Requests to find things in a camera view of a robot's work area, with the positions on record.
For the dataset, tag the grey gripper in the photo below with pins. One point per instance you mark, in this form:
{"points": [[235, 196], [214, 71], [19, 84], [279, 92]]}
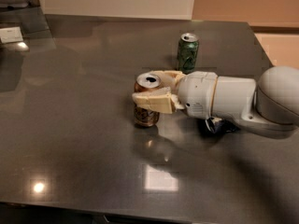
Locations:
{"points": [[196, 91]]}

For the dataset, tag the orange soda can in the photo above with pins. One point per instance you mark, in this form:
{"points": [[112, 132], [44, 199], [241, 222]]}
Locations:
{"points": [[143, 115]]}

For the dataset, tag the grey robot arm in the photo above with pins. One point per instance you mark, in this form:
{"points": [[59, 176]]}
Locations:
{"points": [[268, 106]]}

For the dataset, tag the green soda can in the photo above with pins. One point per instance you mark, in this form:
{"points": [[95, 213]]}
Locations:
{"points": [[188, 46]]}

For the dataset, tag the blue crumpled chip bag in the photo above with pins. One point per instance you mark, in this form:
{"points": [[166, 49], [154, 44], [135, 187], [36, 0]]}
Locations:
{"points": [[218, 125]]}

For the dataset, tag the white card on counter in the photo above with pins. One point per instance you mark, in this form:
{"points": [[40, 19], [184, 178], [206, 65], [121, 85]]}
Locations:
{"points": [[10, 35]]}

